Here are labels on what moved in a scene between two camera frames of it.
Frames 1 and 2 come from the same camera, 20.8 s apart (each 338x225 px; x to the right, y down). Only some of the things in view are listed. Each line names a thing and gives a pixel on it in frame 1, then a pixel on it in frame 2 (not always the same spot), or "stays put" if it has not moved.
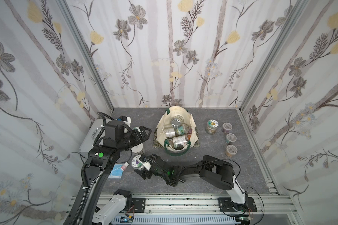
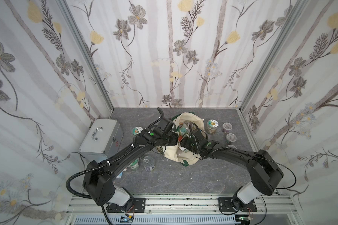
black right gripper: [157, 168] -> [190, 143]
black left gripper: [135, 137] -> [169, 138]
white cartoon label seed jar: [211, 126] stays put
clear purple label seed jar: [226, 126] stays put
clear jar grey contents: [230, 137] stays put
